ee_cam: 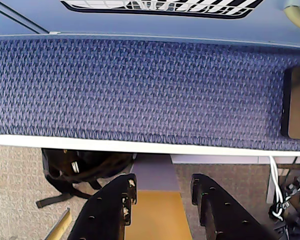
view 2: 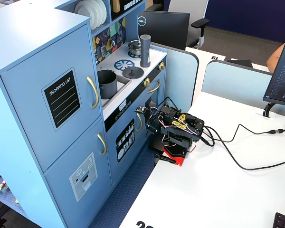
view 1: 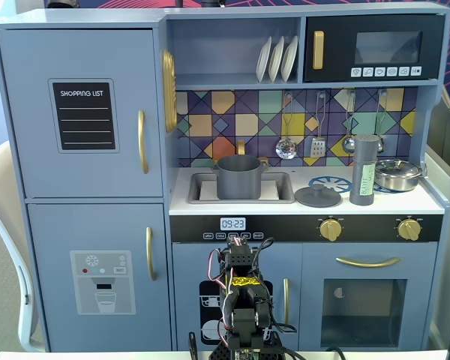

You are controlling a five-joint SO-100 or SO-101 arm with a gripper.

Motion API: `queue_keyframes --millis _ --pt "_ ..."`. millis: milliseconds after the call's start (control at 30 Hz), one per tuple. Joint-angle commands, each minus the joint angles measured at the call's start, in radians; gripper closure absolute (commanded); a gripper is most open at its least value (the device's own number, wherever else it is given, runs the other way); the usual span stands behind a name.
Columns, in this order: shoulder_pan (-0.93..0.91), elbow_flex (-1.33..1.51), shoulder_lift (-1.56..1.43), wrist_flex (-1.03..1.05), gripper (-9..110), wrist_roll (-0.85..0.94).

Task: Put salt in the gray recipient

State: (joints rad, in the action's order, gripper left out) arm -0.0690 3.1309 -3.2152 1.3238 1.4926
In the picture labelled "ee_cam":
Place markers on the wooden strip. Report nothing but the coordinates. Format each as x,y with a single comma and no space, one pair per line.
62,222

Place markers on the black backpack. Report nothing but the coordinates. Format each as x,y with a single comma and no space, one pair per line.
95,165

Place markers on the blue woven mat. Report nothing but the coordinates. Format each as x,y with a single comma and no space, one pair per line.
140,87

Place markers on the yellow board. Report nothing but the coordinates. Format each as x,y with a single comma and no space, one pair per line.
157,217

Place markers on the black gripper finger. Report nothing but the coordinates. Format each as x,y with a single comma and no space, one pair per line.
222,212
102,207

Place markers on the grey flat panel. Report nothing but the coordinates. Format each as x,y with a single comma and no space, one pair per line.
155,175

